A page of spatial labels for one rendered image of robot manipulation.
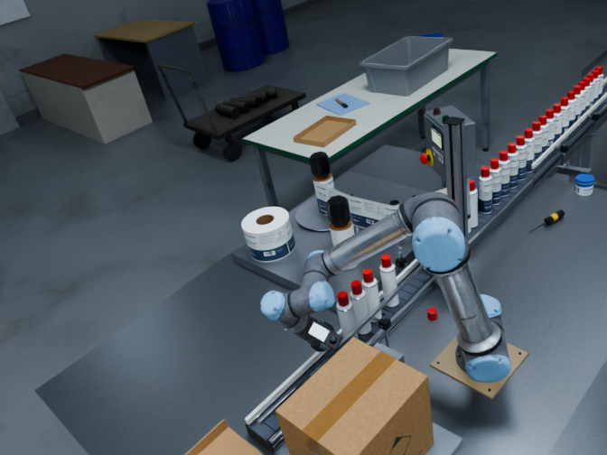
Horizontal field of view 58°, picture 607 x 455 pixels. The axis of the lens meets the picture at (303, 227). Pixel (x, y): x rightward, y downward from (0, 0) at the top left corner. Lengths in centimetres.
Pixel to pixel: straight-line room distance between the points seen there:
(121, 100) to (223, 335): 505
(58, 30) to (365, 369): 785
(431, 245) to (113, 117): 581
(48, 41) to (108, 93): 218
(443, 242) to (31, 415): 272
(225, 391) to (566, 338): 110
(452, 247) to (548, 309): 79
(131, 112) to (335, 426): 591
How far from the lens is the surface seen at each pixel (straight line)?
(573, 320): 200
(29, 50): 869
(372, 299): 183
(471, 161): 180
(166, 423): 189
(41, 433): 339
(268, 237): 222
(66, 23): 886
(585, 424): 173
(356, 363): 146
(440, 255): 131
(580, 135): 308
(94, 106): 673
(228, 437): 178
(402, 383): 141
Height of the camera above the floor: 219
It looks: 32 degrees down
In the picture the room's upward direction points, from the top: 13 degrees counter-clockwise
